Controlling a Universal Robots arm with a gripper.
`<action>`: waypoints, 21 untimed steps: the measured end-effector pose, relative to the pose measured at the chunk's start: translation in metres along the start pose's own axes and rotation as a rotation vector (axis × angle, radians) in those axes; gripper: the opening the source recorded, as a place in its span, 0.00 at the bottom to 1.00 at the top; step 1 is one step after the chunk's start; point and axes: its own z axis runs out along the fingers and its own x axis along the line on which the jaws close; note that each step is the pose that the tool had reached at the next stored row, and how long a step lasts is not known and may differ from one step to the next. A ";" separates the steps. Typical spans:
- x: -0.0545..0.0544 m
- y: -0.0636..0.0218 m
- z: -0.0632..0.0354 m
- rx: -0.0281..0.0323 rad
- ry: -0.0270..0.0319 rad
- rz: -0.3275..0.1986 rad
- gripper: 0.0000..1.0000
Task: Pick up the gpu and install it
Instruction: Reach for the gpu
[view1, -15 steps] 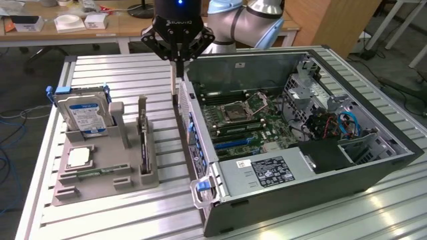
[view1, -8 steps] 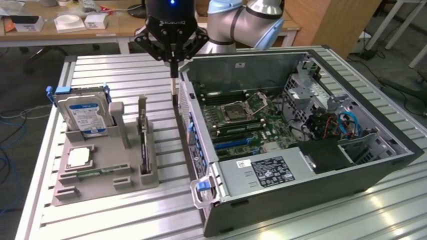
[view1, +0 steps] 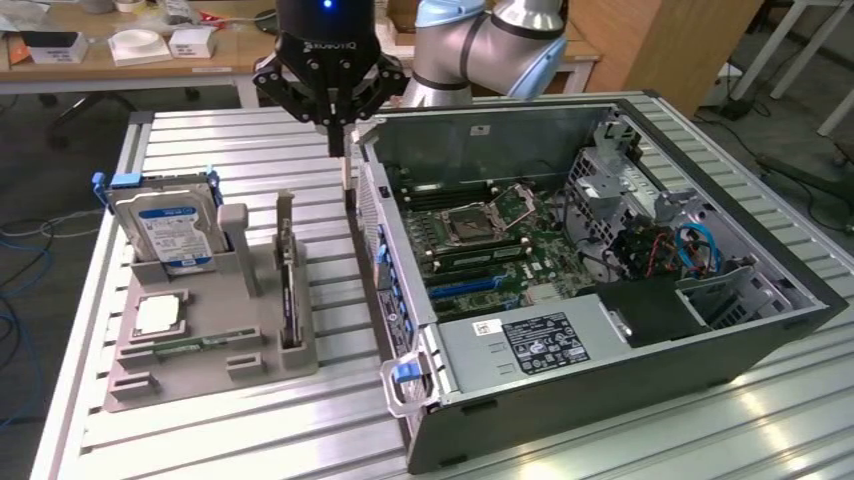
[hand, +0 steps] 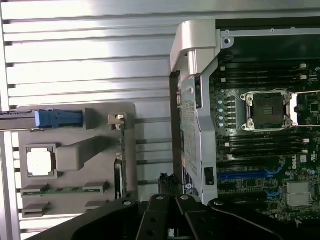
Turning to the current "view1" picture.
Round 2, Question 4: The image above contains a wooden desk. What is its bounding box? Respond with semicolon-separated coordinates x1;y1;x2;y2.
0;0;602;109

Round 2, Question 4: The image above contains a green RAM stick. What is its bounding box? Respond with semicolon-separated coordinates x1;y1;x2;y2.
154;335;233;354

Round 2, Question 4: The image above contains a white table frame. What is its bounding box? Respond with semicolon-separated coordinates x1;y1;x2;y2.
730;0;854;136

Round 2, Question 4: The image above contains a blue expansion slot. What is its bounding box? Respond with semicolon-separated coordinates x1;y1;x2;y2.
426;278;506;301

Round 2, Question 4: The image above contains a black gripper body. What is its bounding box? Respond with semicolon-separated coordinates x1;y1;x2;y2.
275;0;385;110

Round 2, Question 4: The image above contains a CPU socket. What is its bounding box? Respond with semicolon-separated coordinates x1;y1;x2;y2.
443;204;501;247

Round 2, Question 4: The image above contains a small white labelled box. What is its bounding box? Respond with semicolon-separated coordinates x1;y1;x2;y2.
167;27;219;59

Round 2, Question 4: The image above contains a wooden cabinet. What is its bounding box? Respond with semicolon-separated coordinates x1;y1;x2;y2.
586;0;766;117

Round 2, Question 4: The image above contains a grey parts rack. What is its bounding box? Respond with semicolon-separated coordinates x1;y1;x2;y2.
103;189;322;414

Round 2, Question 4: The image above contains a silver CPU chip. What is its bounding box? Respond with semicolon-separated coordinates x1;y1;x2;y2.
133;295;189;339

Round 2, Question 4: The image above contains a black open PC case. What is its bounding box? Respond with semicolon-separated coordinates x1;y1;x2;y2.
341;97;850;475

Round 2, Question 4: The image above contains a grey case handle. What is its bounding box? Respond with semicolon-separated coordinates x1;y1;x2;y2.
378;349;442;419

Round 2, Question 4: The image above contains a white round container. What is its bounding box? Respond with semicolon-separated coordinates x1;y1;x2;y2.
107;28;174;67

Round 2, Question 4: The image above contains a Nvidia Quadro graphics card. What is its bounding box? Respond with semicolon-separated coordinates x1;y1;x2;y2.
274;189;307;351

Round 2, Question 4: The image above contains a hard disk with blue rails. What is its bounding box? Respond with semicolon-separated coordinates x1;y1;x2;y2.
91;167;226;276

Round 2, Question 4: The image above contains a white box with black top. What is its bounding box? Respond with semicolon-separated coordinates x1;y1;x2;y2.
19;30;90;65

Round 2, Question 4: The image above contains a grey power supply unit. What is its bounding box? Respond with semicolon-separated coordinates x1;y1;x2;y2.
437;294;633;394

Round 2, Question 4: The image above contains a metal disk bay cage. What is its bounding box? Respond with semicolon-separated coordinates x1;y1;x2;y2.
565;147;669;261

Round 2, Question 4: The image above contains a grey disk bay bracket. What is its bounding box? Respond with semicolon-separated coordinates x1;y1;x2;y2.
677;264;789;331

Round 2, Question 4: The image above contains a black labelled RAM stick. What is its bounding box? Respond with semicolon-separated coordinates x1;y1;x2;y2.
434;243;523;267

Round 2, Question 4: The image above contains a metal socket cover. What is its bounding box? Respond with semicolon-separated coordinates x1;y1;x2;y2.
491;183;541;232

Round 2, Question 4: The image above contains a blue data wire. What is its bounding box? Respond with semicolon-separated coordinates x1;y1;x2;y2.
673;223;726;277

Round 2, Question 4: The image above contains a black plastic shroud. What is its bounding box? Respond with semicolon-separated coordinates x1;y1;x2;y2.
597;279;713;349

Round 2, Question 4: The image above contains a green motherboard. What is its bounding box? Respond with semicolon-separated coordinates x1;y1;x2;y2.
386;164;602;324

